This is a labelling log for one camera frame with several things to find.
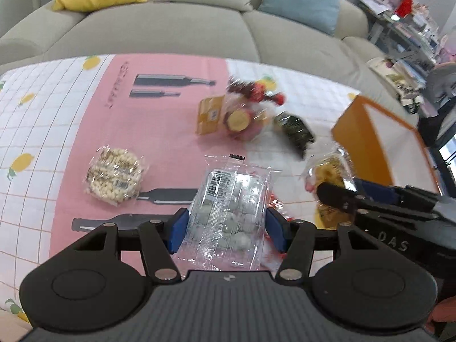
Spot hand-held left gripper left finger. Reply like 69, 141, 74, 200
64, 207, 190, 285

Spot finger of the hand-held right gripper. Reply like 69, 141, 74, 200
316, 182, 428, 230
354, 177, 442, 214

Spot beige sofa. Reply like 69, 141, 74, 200
0, 0, 428, 115

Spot orange cardboard box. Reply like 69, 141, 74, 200
331, 95, 441, 197

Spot light blue pillow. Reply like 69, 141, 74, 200
258, 0, 341, 36

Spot clear white candy packet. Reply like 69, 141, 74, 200
173, 153, 282, 269

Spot cluttered shelf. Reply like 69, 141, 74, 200
356, 0, 456, 65

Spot small red-capped soda bottle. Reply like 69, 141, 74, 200
227, 76, 287, 106

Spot round puffed snack packet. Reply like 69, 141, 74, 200
84, 145, 148, 205

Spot pink and white printed tablecloth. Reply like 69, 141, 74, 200
0, 53, 428, 325

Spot red snack packet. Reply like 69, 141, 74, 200
265, 190, 293, 254

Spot red ornament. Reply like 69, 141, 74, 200
395, 0, 414, 18

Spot grey chair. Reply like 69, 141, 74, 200
424, 62, 456, 115

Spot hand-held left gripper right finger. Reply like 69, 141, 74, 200
265, 207, 392, 286

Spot yellow chips packet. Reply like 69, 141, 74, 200
303, 146, 357, 229

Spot yellow label red candy packet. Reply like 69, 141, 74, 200
196, 92, 271, 142

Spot magazines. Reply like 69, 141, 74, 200
367, 56, 428, 97

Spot computer screen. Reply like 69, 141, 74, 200
436, 137, 456, 172

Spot person's right hand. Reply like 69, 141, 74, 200
428, 297, 456, 336

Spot dark green snack packet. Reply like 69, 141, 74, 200
274, 111, 316, 159

